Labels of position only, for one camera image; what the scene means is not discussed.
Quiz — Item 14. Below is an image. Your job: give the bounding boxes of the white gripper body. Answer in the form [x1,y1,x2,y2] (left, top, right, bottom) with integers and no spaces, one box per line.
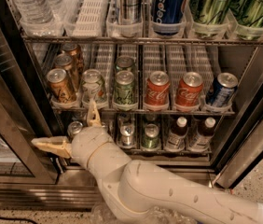
[71,126,114,168]

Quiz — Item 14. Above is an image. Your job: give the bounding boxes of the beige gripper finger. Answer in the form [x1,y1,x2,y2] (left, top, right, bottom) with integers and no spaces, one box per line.
[32,136,72,159]
[87,99,102,127]

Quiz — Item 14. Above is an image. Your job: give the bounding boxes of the orange soda can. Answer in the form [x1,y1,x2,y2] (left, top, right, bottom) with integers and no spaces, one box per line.
[47,68,76,104]
[53,53,79,91]
[61,43,84,75]

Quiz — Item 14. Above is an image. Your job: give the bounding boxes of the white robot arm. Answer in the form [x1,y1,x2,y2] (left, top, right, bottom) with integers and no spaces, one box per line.
[32,102,263,224]

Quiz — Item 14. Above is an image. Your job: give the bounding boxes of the silver green can bottom shelf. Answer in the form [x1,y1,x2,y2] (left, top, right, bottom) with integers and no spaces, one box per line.
[67,121,83,138]

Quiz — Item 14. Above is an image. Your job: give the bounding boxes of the stainless steel fridge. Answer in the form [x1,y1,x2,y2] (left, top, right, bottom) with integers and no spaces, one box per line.
[0,0,263,213]

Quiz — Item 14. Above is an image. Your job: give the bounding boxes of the white green patterned can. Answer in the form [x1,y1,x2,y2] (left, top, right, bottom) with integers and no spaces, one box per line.
[82,69,107,104]

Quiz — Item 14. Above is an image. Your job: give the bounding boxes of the front green soda can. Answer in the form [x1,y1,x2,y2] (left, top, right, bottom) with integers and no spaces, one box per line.
[114,70,135,105]

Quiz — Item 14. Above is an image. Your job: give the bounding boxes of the green soda can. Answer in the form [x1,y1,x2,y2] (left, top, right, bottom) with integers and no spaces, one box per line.
[114,70,135,105]
[115,55,135,73]

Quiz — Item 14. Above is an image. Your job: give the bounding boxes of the glass fridge door left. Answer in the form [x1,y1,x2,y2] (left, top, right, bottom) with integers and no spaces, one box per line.
[0,0,61,185]

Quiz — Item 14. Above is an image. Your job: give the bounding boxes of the rear green soda can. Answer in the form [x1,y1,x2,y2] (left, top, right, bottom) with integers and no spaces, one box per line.
[115,55,135,73]

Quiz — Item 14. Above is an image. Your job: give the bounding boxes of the left red Coca-Cola can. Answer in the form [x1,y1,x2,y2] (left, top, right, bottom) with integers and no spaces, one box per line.
[145,71,170,105]

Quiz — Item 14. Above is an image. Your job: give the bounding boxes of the red coca-cola can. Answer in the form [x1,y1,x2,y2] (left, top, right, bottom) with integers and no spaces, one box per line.
[175,72,203,106]
[145,71,170,105]

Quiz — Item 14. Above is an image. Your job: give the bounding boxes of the right red Coca-Cola can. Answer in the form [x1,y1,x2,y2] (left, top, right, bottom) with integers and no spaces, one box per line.
[175,72,203,106]

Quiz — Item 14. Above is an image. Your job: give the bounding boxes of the plaid tall can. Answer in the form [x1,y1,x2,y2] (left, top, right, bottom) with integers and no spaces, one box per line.
[117,0,142,25]

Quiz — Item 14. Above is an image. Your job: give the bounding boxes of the blue Pepsi can middle shelf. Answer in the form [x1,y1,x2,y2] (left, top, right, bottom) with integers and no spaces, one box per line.
[205,73,238,107]

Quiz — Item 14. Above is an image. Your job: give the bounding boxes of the large blue Pepsi can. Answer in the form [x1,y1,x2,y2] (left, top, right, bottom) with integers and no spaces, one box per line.
[151,0,186,35]

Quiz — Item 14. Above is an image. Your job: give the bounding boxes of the left green tall can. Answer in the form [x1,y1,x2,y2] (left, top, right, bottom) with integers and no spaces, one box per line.
[189,0,230,39]

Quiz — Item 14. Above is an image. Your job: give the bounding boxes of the steel fridge door right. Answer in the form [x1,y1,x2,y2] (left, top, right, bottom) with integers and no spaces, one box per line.
[215,100,263,189]

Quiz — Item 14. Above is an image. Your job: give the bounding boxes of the left brown bottle white cap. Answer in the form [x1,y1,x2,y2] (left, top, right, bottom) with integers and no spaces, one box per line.
[164,117,188,152]

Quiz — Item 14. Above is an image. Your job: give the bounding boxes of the brown bottle white cap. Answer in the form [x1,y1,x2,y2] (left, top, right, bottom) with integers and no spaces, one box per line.
[164,117,188,152]
[188,117,216,152]

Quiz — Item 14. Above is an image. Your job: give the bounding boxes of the right brown bottle white cap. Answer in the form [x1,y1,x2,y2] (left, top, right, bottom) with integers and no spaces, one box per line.
[188,117,216,152]

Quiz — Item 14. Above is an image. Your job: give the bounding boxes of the clear water bottle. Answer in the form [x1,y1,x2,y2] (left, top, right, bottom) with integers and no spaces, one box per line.
[13,0,54,24]

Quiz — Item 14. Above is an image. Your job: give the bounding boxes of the black cable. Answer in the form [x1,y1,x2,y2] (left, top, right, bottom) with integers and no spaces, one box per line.
[0,204,39,224]

